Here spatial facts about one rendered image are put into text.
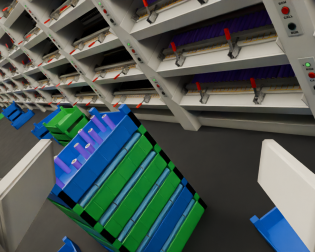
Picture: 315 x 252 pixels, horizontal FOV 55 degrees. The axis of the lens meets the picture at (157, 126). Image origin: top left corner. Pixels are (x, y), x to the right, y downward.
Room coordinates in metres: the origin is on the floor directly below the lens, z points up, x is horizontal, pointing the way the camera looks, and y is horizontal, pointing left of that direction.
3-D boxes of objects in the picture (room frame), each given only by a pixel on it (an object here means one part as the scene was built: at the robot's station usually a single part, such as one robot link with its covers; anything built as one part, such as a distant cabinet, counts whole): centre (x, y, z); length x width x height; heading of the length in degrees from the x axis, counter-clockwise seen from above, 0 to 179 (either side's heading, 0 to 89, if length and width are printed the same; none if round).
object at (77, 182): (0.81, 0.21, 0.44); 0.30 x 0.20 x 0.08; 121
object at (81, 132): (0.90, 0.20, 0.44); 0.02 x 0.02 x 0.06
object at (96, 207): (0.81, 0.21, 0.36); 0.30 x 0.20 x 0.08; 121
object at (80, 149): (0.81, 0.21, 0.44); 0.02 x 0.02 x 0.06
